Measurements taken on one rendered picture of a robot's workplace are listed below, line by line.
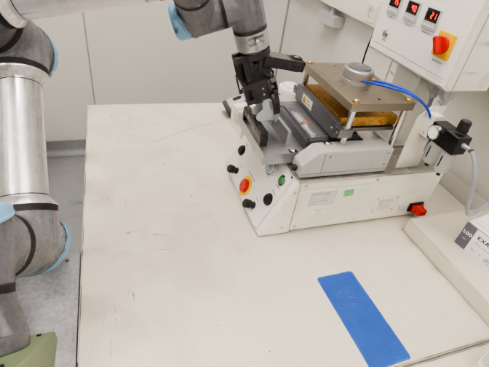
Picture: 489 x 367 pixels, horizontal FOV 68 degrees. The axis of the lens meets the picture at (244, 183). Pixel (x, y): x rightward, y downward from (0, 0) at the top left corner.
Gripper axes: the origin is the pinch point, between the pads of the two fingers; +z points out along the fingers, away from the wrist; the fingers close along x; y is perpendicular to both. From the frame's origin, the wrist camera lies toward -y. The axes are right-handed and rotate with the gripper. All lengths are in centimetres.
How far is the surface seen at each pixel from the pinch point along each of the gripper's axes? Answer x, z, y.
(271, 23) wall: -149, 31, -50
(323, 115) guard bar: 5.4, 0.0, -11.0
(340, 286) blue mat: 35.9, 26.4, 1.4
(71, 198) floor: -100, 71, 99
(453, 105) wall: -8, 24, -64
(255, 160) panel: -3.1, 13.0, 7.4
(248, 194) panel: 3.7, 18.4, 12.8
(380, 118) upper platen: 10.3, 3.3, -24.0
